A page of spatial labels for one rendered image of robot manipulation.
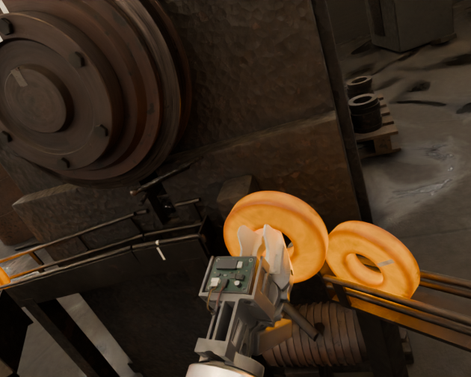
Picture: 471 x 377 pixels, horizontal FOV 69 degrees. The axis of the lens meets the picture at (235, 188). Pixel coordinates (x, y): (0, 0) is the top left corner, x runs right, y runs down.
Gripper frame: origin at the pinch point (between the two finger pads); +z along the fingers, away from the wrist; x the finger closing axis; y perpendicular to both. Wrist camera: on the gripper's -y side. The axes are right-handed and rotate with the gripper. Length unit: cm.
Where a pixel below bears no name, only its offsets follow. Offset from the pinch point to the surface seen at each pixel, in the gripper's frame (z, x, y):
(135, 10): 26.6, 19.5, 27.6
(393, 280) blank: -0.3, -14.9, -14.3
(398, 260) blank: 0.7, -16.0, -9.9
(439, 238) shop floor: 68, -25, -108
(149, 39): 25.3, 19.2, 22.9
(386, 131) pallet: 157, -3, -120
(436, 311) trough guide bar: -4.8, -20.3, -14.0
